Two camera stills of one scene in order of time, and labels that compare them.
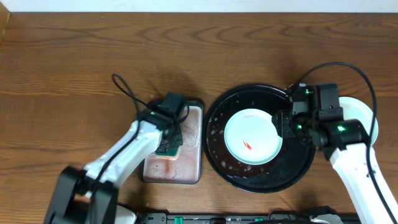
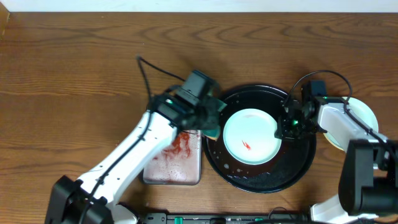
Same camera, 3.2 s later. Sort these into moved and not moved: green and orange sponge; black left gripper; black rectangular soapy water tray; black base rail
Moved: black left gripper; green and orange sponge
Not moved: black rectangular soapy water tray; black base rail
